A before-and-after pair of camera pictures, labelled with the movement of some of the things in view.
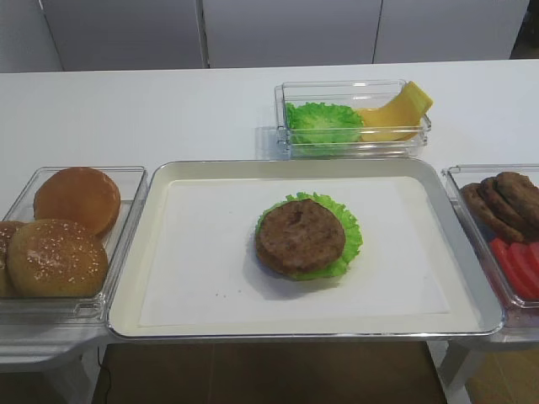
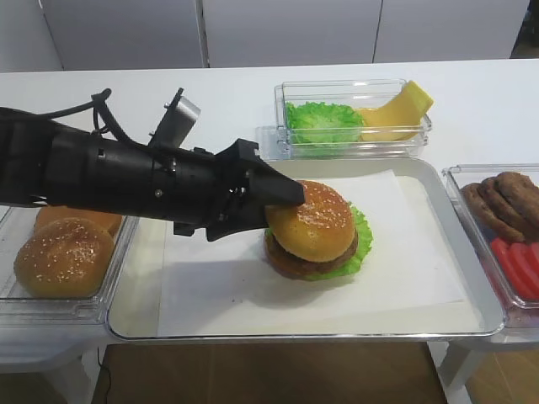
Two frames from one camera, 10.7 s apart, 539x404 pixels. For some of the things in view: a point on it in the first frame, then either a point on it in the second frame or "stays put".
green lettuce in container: (318, 123) stays put
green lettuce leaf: (353, 237) -> (364, 241)
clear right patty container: (499, 205) stays put
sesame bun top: (7, 229) -> (320, 228)
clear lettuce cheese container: (351, 119) stays put
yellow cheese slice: (400, 119) stays put
